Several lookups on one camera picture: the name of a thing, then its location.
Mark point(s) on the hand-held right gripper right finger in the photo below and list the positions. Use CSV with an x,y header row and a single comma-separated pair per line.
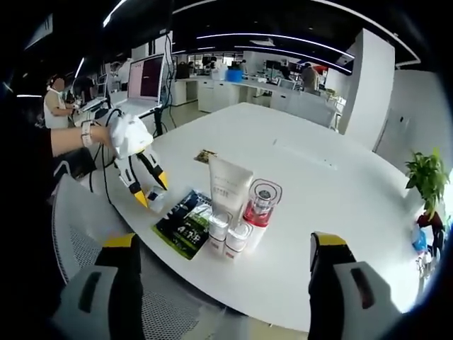
x,y
343,304

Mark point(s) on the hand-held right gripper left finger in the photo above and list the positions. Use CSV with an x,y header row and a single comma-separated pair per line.
x,y
106,304

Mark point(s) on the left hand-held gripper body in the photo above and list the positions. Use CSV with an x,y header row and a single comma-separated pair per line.
x,y
138,140

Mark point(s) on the white skincare sachet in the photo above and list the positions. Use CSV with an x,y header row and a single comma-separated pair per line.
x,y
156,200

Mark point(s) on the gold skincare sachet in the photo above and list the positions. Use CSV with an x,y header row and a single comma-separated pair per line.
x,y
206,156

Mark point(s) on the dark green skincare sachet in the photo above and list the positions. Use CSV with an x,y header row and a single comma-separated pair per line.
x,y
180,230

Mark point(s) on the large white skincare tube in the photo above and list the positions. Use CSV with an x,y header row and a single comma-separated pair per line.
x,y
230,184

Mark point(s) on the red clear-capped skincare bottle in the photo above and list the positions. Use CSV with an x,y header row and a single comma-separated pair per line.
x,y
262,216

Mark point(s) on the person's left hand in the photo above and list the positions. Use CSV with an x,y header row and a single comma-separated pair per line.
x,y
118,129

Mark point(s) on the white wristwatch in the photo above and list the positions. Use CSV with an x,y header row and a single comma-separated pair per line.
x,y
86,134

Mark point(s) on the white open laptop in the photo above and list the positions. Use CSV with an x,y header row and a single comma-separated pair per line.
x,y
148,78

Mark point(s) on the small open laptop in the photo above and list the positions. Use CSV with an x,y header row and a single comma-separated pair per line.
x,y
101,86

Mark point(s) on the grey mesh office chair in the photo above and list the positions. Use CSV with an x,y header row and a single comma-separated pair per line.
x,y
88,233

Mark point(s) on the blue plastic bag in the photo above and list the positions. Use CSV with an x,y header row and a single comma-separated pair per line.
x,y
421,239

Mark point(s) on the person's black shirt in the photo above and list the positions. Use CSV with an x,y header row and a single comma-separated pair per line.
x,y
24,212

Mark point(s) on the blue bin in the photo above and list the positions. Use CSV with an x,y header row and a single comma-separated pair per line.
x,y
234,75

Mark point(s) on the white cabinet counter row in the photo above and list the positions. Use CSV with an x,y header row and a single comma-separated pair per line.
x,y
247,95

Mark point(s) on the dark plant pot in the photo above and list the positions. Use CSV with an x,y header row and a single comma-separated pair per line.
x,y
430,221

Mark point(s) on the green potted plant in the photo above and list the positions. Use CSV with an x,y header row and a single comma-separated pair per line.
x,y
428,177

